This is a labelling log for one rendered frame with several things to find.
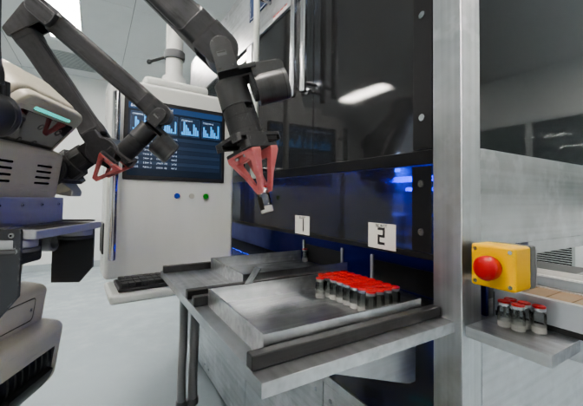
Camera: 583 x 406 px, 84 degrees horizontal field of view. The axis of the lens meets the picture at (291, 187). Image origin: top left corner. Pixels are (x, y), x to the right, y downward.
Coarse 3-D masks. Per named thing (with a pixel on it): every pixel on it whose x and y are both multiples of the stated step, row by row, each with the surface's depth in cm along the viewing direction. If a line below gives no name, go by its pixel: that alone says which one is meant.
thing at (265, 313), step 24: (216, 288) 68; (240, 288) 71; (264, 288) 73; (288, 288) 77; (312, 288) 80; (216, 312) 62; (240, 312) 63; (264, 312) 63; (288, 312) 63; (312, 312) 63; (336, 312) 64; (360, 312) 54; (384, 312) 57; (240, 336) 52; (264, 336) 45; (288, 336) 47
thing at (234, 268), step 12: (276, 252) 114; (288, 252) 117; (300, 252) 119; (216, 264) 97; (228, 264) 105; (240, 264) 107; (252, 264) 109; (264, 264) 109; (276, 264) 110; (288, 264) 110; (300, 264) 110; (312, 264) 110; (336, 264) 95; (228, 276) 88; (240, 276) 81; (264, 276) 83; (276, 276) 85
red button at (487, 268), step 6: (480, 258) 53; (486, 258) 53; (492, 258) 53; (474, 264) 54; (480, 264) 53; (486, 264) 52; (492, 264) 52; (498, 264) 52; (474, 270) 54; (480, 270) 53; (486, 270) 52; (492, 270) 52; (498, 270) 52; (480, 276) 53; (486, 276) 52; (492, 276) 52; (498, 276) 52
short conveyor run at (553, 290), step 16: (544, 272) 65; (560, 272) 63; (544, 288) 66; (560, 288) 57; (576, 288) 56; (496, 304) 64; (544, 304) 57; (560, 304) 55; (576, 304) 54; (560, 320) 55; (576, 320) 53; (576, 336) 53
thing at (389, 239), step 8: (376, 224) 77; (384, 224) 75; (368, 232) 80; (376, 232) 77; (392, 232) 73; (368, 240) 79; (376, 240) 77; (384, 240) 75; (392, 240) 73; (384, 248) 75; (392, 248) 73
